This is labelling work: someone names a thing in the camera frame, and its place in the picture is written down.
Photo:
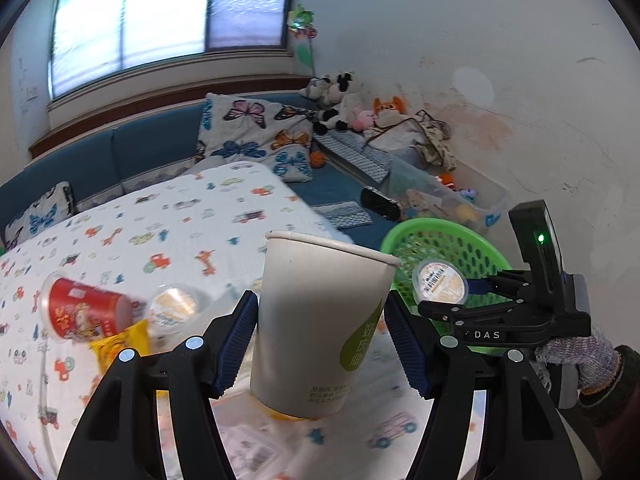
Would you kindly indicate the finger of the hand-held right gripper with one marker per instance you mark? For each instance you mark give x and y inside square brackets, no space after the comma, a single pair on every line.
[475,312]
[515,285]

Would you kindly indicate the orange fox plush toy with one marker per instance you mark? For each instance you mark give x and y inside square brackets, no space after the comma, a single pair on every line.
[389,109]

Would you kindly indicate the clear plastic storage bin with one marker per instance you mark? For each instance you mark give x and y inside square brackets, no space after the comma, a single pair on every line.
[440,195]

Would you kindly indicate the white paper cup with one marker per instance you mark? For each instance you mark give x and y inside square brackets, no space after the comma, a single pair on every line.
[310,320]

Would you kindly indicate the small butterfly print pillow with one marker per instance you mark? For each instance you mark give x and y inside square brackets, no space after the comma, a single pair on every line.
[40,217]

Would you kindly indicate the window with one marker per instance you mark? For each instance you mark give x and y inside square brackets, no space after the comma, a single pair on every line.
[150,15]

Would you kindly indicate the green plastic basket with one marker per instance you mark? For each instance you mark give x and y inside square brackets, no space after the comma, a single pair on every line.
[450,240]

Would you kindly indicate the yellow snack packet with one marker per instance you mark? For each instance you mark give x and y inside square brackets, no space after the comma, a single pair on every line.
[136,334]

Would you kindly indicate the small blue patterned cloth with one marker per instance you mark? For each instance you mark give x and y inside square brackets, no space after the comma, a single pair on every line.
[345,214]

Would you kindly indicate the small clear pudding cup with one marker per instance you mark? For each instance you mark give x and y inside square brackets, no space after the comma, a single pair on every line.
[440,280]
[172,305]

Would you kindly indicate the person's right hand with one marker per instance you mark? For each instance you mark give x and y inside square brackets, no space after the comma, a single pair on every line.
[585,355]

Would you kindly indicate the large butterfly print pillow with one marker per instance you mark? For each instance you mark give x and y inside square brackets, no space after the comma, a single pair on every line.
[255,135]

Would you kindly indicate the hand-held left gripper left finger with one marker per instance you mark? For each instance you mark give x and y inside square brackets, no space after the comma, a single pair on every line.
[240,341]

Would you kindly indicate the small orange ball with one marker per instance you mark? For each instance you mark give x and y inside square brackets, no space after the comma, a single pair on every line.
[318,159]

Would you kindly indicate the bag of fabric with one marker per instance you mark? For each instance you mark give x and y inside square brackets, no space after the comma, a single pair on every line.
[410,137]

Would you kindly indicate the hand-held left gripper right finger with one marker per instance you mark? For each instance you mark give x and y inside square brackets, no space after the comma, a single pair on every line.
[402,346]

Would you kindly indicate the pink plush toy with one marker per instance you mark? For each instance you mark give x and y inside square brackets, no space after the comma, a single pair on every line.
[362,120]

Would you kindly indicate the person's right forearm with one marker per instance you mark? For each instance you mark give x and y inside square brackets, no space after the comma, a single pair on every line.
[620,390]

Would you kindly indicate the black and white plush toy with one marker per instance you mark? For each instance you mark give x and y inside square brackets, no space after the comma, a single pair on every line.
[335,95]

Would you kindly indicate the colourful pinwheel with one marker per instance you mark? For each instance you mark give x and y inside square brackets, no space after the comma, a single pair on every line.
[302,30]

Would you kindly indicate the red printed plastic cup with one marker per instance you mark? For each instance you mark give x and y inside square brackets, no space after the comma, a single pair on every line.
[85,310]

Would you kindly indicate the folded blue patterned cloth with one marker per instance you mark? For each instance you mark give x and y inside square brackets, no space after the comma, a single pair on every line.
[357,157]

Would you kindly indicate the blue sofa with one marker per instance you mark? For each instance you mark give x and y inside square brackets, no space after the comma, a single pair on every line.
[145,155]

